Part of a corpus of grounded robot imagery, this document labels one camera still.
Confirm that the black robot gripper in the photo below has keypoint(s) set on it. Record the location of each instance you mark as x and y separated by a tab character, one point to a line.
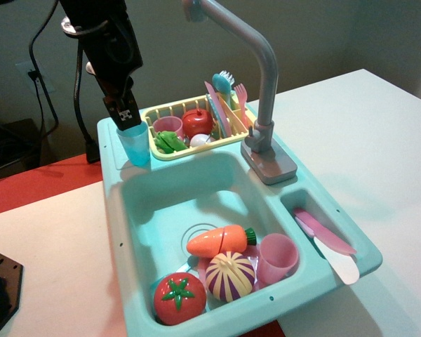
105	32

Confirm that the pink cup in sink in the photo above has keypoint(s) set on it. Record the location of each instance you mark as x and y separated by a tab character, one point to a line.
277	256

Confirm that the blue plate in rack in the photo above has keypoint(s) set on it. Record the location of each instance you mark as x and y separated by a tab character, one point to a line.
217	116

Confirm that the white toy egg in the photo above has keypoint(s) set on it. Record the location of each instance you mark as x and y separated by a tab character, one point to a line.
199	140

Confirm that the green toy vegetable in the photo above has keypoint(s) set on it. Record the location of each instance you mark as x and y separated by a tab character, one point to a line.
169	142

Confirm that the white wall outlet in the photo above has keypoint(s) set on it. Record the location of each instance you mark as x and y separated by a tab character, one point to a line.
31	78

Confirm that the orange toy carrot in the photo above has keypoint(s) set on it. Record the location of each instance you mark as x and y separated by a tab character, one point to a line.
233	238

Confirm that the pink toy fork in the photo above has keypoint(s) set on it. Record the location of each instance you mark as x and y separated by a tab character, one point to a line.
241	94

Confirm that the pink cup in rack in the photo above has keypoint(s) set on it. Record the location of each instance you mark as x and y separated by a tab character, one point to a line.
169	123

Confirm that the grey toy faucet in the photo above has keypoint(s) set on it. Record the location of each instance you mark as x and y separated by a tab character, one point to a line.
264	155

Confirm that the pink toy knife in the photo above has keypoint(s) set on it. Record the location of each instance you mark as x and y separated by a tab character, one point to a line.
322	233

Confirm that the translucent blue plastic cup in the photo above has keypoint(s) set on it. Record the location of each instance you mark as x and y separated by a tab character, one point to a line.
136	144

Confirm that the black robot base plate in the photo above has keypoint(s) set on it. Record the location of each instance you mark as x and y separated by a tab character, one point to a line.
11	273

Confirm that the red toy apple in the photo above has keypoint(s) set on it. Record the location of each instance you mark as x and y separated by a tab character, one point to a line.
197	121

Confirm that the purple striped toy onion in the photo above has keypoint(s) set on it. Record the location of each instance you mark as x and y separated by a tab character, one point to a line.
230	276

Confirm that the yellow dish drying rack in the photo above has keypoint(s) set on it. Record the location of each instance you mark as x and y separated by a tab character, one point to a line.
179	107

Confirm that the white toy spatula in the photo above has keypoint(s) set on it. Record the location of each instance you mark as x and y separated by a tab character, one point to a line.
343	265

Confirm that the pink knife in rack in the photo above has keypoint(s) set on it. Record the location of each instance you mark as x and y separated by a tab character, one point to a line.
220	110

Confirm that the blue dish brush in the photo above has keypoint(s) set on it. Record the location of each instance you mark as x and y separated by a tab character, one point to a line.
223	82

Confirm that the teal toy sink unit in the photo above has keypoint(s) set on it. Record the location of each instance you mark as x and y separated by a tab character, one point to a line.
155	209

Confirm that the red toy tomato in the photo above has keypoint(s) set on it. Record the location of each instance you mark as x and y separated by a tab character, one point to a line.
179	297

